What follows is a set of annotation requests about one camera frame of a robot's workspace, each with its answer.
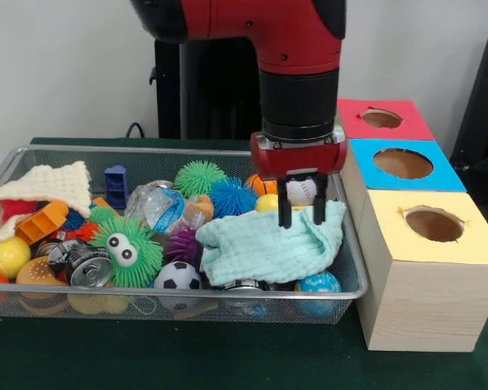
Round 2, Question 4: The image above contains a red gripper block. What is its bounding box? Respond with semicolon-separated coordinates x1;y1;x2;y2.
250;126;349;228

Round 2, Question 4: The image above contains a mint green cloth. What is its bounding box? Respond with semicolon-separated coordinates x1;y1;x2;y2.
195;199;346;285

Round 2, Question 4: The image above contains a shallow mesh bin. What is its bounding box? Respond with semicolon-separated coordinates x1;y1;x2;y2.
0;145;369;325

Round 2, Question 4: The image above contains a wooden box with three holes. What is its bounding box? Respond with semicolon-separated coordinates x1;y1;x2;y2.
335;98;488;353

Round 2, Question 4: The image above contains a white baseball toy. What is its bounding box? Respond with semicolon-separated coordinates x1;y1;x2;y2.
286;175;316;206

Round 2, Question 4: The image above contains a smooth yellow ball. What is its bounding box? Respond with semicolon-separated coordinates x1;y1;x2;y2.
255;193;280;214

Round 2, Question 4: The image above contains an orange basketball toy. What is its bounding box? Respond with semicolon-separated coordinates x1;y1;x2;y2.
243;173;278;196

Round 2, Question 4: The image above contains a blue spiky ball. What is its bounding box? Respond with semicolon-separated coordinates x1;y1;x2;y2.
209;177;258;219

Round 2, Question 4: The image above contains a small green spiky ball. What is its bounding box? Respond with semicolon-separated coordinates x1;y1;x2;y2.
173;160;228;199

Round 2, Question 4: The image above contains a black and white soccer ball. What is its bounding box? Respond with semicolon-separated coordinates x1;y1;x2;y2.
153;260;203;312

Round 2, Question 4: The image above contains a large green spiky eyed ball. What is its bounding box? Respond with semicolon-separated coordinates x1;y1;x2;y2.
89;214;164;288

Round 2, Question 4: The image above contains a black monitor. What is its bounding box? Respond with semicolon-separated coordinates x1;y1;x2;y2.
449;27;488;180

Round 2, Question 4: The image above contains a cream knitted cloth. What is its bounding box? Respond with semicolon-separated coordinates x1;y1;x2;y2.
0;161;93;249

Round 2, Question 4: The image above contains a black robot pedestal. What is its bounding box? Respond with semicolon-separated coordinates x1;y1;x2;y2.
148;38;265;141

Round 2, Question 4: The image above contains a black cable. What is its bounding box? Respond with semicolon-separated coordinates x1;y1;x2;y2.
125;121;146;140

